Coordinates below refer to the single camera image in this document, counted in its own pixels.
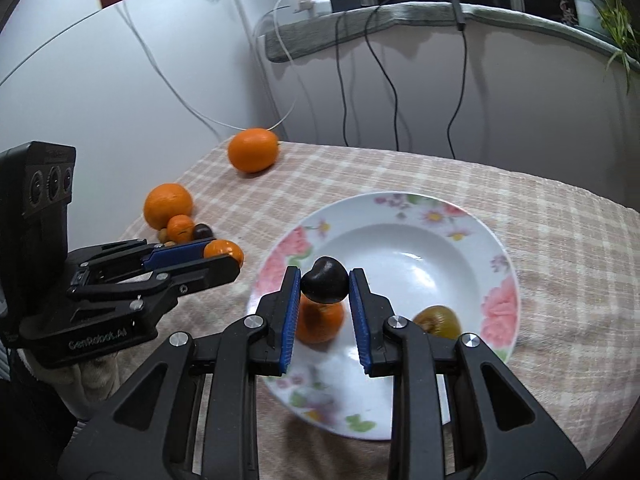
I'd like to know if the beige plaid tablecloth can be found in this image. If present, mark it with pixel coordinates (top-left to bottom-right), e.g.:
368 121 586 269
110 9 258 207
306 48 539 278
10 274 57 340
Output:
75 137 640 466

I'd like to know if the large oval orange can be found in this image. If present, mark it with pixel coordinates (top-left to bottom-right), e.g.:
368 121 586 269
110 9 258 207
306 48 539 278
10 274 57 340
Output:
227 127 280 174

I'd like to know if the small mandarin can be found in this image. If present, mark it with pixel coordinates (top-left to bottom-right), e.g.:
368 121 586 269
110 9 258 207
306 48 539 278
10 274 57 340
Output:
295 294 346 345
166 215 196 242
204 239 245 268

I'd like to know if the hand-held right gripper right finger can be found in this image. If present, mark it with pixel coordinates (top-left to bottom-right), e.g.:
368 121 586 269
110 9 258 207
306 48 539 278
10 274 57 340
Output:
348 268 587 480

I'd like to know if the long white cable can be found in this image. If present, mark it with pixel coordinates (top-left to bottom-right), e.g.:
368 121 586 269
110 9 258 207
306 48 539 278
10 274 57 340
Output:
114 0 296 132

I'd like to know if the potted green plant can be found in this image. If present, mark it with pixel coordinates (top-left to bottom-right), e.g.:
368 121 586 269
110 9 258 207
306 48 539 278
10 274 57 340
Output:
539 0 640 95

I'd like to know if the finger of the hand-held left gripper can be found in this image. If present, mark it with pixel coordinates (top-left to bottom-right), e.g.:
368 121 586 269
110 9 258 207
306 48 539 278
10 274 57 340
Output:
69 254 242 307
75 239 218 282

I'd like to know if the white cabinet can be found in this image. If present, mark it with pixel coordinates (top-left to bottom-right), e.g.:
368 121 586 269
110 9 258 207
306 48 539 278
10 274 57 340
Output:
0 0 282 261

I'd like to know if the floral white plate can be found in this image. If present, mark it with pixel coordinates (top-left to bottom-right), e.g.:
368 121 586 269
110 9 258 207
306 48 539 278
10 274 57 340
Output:
246 191 522 442

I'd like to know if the large round orange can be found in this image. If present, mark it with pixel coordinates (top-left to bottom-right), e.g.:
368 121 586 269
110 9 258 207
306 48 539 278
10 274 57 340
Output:
144 183 193 231

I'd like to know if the white charger cable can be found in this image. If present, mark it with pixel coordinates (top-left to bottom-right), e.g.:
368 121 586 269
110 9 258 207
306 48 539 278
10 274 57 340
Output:
252 0 303 111

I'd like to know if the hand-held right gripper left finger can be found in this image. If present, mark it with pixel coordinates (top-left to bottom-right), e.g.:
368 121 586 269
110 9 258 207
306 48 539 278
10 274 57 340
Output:
57 266 303 480

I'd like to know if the grey windowsill cover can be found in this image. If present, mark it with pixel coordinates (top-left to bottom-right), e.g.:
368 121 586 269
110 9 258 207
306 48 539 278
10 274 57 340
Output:
264 1 640 72

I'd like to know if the black cable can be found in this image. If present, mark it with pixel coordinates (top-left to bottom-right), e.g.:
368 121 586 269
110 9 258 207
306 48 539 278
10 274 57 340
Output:
364 6 402 152
446 0 469 159
335 9 362 147

